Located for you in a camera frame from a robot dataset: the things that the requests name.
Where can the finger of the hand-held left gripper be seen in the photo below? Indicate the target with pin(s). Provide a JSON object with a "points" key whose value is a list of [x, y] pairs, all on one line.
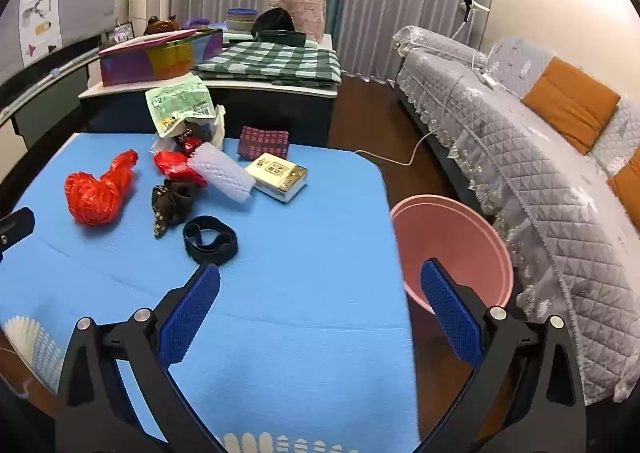
{"points": [[17, 225]]}

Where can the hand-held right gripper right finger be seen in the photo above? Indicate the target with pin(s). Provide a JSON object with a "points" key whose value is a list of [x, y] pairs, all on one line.
{"points": [[450, 318]]}

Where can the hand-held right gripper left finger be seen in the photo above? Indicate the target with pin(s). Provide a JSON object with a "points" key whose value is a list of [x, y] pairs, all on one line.
{"points": [[190, 313]]}

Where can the black elastic band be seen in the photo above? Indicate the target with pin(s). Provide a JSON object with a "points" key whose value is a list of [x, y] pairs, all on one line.
{"points": [[207, 258]]}

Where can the large red plastic bag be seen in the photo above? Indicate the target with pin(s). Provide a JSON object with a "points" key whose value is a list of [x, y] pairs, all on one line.
{"points": [[95, 195]]}

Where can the pink plastic bucket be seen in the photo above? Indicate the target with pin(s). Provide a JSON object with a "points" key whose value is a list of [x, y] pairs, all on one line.
{"points": [[450, 233]]}

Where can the brown patterned wrapper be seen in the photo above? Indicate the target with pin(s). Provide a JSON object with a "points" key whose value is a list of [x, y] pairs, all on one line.
{"points": [[175, 203]]}

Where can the small red plastic bag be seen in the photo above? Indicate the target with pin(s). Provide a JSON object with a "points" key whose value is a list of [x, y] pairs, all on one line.
{"points": [[172, 165]]}

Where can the gold carton box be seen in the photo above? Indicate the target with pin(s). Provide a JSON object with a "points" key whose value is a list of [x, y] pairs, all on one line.
{"points": [[275, 173]]}

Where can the black red snack wrapper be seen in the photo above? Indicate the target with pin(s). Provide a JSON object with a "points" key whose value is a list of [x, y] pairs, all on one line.
{"points": [[197, 130]]}

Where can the maroon patterned pouch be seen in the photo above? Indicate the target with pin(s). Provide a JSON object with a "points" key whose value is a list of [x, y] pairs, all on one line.
{"points": [[262, 140]]}

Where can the white plastic bag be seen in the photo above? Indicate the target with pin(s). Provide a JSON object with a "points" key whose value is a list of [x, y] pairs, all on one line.
{"points": [[218, 125]]}

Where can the green snack bag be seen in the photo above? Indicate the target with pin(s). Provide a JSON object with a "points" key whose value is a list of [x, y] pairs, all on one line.
{"points": [[180, 103]]}

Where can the blue mat with white print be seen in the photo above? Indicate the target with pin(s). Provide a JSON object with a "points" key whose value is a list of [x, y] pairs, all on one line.
{"points": [[300, 258]]}

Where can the television cabinet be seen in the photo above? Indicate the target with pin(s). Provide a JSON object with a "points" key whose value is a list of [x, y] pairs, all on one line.
{"points": [[45, 103]]}

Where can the black television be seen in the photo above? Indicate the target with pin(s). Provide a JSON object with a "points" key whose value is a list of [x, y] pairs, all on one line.
{"points": [[30, 78]]}

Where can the white blue rod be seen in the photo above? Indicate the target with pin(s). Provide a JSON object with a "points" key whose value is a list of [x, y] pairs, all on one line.
{"points": [[52, 72]]}

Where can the grey quilted sofa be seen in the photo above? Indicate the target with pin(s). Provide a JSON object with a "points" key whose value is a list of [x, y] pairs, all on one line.
{"points": [[525, 158]]}

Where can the colourful tin box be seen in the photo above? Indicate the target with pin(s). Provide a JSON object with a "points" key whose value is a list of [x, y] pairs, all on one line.
{"points": [[150, 63]]}

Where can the dark blue coffee table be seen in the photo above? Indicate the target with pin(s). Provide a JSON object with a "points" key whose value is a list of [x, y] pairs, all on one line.
{"points": [[280, 108]]}

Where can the orange cushion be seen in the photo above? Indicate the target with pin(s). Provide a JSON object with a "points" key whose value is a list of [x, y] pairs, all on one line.
{"points": [[570, 103], [630, 183]]}

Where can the brown figurine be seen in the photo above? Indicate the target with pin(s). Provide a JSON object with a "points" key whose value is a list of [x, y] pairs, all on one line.
{"points": [[160, 26]]}

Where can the green checked cloth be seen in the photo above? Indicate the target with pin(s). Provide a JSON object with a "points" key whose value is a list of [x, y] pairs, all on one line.
{"points": [[270, 60]]}

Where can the dark green tray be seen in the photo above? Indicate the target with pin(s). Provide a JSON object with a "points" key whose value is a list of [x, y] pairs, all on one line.
{"points": [[280, 39]]}

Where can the stack of coloured bowls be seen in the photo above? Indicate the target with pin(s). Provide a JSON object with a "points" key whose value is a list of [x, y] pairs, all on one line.
{"points": [[241, 18]]}

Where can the black hat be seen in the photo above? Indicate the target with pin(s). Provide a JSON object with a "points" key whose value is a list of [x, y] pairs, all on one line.
{"points": [[272, 20]]}

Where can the small photo frame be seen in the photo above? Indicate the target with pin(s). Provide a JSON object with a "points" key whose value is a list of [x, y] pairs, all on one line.
{"points": [[120, 34]]}

